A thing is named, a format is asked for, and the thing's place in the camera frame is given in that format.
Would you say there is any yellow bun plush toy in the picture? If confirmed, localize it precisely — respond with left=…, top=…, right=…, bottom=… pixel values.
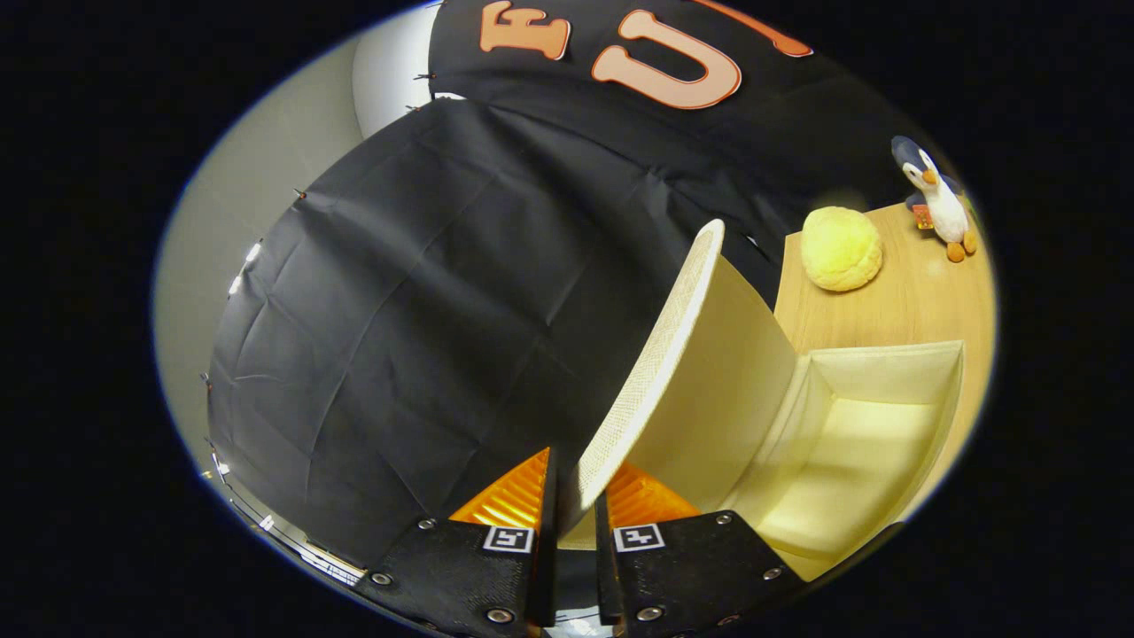
left=802, top=206, right=884, bottom=292

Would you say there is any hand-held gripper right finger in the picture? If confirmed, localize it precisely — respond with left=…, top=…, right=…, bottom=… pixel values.
left=592, top=461, right=809, bottom=638

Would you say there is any cream fabric storage box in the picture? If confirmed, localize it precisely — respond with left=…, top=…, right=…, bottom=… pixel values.
left=558, top=219, right=967, bottom=581

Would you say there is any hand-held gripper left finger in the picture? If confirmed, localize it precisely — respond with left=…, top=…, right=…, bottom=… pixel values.
left=368, top=446, right=561, bottom=638

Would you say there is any blue white penguin plush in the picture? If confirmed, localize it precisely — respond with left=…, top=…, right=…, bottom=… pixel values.
left=890, top=136, right=980, bottom=262

